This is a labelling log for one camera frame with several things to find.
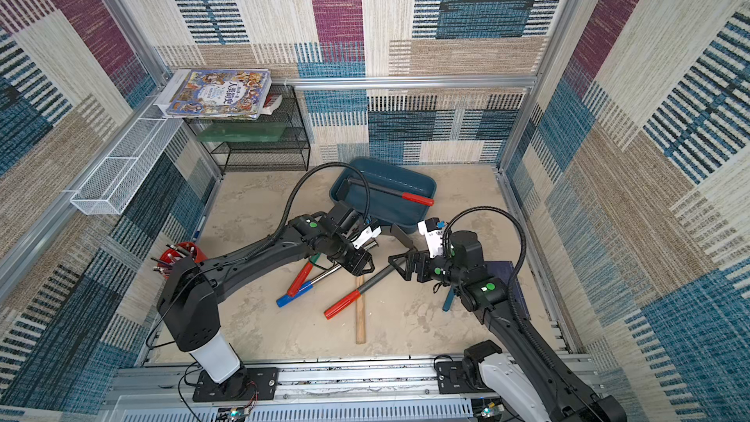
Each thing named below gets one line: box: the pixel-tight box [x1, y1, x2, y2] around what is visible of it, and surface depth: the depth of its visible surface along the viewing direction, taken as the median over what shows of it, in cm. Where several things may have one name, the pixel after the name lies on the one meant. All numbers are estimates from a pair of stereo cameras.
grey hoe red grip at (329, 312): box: [324, 290, 362, 320], surface depth 84 cm
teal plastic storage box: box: [330, 158, 437, 233], surface depth 113 cm
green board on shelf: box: [197, 122, 288, 143], surface depth 101 cm
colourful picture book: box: [153, 68, 273, 120], surface depth 81 cm
